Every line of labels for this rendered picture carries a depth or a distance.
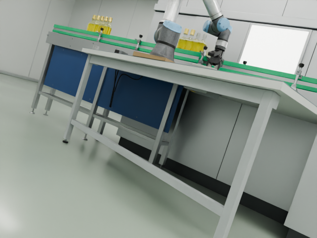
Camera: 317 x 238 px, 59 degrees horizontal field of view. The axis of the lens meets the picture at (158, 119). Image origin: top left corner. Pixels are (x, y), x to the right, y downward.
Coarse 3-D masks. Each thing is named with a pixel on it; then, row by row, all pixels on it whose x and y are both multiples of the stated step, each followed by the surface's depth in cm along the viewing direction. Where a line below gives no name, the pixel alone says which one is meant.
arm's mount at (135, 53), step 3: (135, 51) 167; (135, 54) 167; (138, 54) 165; (141, 54) 163; (144, 54) 161; (147, 54) 159; (144, 57) 160; (147, 57) 159; (150, 57) 157; (153, 57) 155; (156, 57) 153; (159, 57) 152; (162, 57) 150; (162, 60) 150; (165, 60) 148; (168, 60) 150; (171, 60) 152
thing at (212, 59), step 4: (216, 48) 187; (220, 48) 184; (224, 48) 184; (216, 56) 185; (220, 56) 188; (212, 60) 186; (216, 60) 184; (220, 60) 185; (212, 64) 191; (216, 64) 185
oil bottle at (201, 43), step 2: (200, 40) 215; (202, 40) 215; (204, 40) 215; (198, 42) 216; (200, 42) 215; (202, 42) 214; (204, 42) 214; (206, 42) 217; (198, 44) 216; (200, 44) 215; (202, 44) 214; (204, 44) 214; (206, 44) 217; (198, 46) 215; (200, 46) 214; (202, 46) 214; (196, 48) 216; (198, 48) 215; (200, 48) 214; (202, 48) 214; (196, 50) 216; (198, 50) 215; (200, 50) 214; (202, 50) 214
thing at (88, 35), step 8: (56, 32) 289; (64, 32) 282; (72, 32) 277; (80, 32) 270; (88, 32) 264; (96, 40) 258; (104, 40) 252; (112, 40) 248; (120, 40) 242; (128, 40) 238; (144, 48) 228; (152, 48) 224; (176, 48) 212; (176, 56) 211; (184, 56) 208; (192, 56) 205
